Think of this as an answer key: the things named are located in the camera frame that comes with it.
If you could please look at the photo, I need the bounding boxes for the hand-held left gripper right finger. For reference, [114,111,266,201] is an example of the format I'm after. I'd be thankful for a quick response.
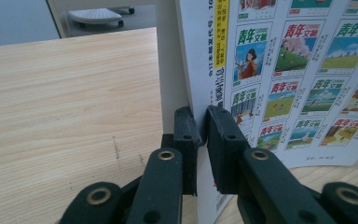
[206,105,337,224]

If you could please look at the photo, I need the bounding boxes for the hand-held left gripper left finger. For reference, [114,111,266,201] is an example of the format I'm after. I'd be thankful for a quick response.
[126,105,203,224]

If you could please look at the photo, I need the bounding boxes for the low wheeled platform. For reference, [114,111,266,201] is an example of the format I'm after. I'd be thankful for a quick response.
[68,6,136,29]

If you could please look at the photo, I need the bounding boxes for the thick white picture-grid magazine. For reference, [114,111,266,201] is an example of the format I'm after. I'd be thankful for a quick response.
[155,0,358,224]

